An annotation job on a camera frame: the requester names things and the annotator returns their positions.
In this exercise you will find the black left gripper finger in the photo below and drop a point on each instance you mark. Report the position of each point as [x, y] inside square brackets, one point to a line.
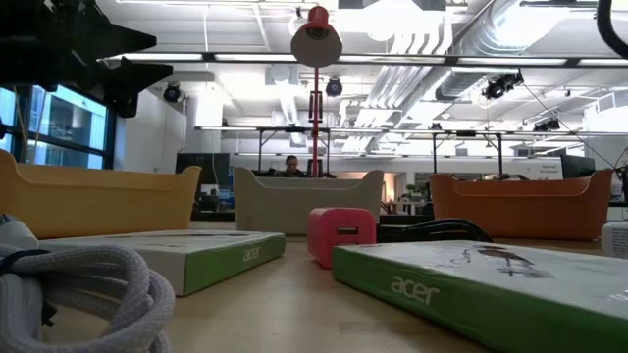
[122, 41]
[132, 81]

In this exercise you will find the white green Acer box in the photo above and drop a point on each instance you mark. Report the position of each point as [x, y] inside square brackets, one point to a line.
[490, 304]
[162, 255]

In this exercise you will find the white rounded power adapter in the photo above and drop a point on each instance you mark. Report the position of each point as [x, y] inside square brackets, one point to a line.
[15, 233]

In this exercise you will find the pink USB wall charger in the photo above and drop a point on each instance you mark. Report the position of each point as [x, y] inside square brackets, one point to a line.
[333, 245]

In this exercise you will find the white ribbed power adapter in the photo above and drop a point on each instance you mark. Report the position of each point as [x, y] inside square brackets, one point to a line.
[615, 240]

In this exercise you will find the yellow plastic bin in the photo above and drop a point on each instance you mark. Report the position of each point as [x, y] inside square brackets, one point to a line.
[98, 206]

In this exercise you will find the off-white plastic bin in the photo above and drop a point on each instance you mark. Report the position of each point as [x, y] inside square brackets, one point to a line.
[304, 206]

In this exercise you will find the orange plastic bin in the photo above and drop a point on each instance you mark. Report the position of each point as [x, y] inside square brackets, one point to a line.
[520, 211]

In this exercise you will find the black monitor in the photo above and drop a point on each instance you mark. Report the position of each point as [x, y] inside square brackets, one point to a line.
[576, 166]
[206, 169]

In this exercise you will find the person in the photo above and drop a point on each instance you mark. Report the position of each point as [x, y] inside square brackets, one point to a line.
[292, 169]

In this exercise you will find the red desk lamp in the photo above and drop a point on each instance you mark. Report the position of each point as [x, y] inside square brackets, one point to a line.
[316, 46]

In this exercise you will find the black ceiling spotlight cluster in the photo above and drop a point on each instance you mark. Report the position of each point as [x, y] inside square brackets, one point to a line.
[500, 85]

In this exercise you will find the large glass window wall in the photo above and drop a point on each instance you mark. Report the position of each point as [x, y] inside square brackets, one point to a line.
[68, 122]

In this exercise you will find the black metal frame table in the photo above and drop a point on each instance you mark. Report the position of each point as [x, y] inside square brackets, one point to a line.
[289, 129]
[466, 133]

